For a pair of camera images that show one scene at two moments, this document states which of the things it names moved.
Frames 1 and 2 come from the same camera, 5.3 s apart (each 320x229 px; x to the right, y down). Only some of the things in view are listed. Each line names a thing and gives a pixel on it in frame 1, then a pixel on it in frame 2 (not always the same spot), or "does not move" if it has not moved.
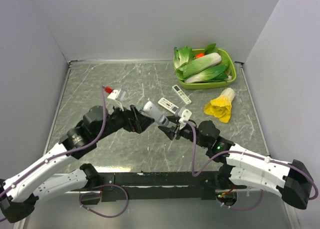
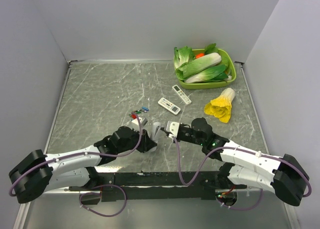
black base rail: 157,185 does not move
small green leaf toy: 211,48 does not move
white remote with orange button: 159,118 to 157,137
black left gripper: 135,121 to 146,143
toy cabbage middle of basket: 190,67 does not move
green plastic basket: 225,60 does not move
